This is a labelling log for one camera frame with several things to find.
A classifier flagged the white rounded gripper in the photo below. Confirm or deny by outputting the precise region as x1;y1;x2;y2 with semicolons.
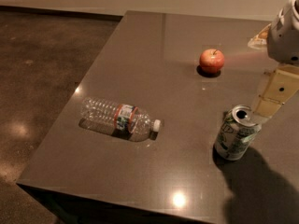
248;0;299;124

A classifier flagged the green white 7up can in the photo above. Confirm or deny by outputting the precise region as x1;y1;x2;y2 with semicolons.
214;105;262;161

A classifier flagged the red apple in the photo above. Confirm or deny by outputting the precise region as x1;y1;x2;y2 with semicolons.
199;49;224;74

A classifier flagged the clear plastic water bottle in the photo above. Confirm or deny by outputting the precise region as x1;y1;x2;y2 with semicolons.
79;97;162;142

